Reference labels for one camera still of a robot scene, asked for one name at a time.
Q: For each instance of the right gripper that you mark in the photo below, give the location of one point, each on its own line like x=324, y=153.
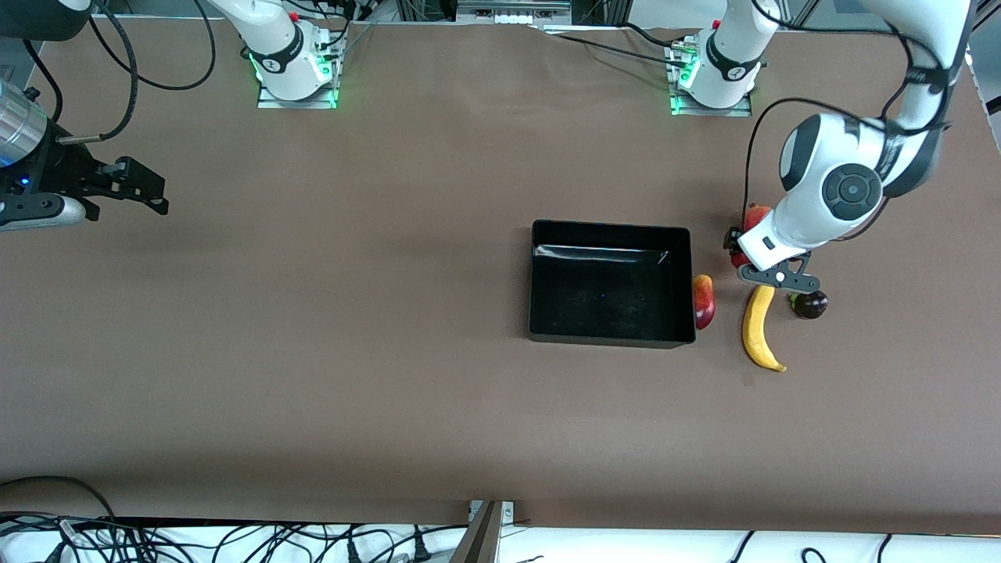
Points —
x=64, y=168

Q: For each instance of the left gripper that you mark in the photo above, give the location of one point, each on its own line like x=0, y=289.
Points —
x=736, y=239

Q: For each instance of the red apple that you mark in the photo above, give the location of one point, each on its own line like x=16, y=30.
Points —
x=736, y=260

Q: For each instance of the black plastic box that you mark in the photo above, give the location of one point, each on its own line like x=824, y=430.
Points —
x=610, y=297

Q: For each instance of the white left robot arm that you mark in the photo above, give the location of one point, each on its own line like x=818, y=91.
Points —
x=848, y=188

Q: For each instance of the yellow banana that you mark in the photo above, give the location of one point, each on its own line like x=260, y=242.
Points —
x=755, y=328

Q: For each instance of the red pomegranate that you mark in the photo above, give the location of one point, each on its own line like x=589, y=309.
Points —
x=755, y=217

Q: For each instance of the red yellow mango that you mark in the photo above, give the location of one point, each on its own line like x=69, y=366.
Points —
x=705, y=301

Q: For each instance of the dark purple eggplant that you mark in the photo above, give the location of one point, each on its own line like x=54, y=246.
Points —
x=811, y=306

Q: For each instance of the white power strip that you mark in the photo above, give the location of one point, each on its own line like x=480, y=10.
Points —
x=512, y=12

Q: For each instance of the grey metal bar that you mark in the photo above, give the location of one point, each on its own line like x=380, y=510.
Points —
x=477, y=539

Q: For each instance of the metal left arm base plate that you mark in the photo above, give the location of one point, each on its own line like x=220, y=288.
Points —
x=743, y=109

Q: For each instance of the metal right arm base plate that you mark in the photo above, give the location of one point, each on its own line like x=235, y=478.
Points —
x=270, y=102

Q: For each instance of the small metal bracket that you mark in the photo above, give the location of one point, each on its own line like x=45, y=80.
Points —
x=507, y=512

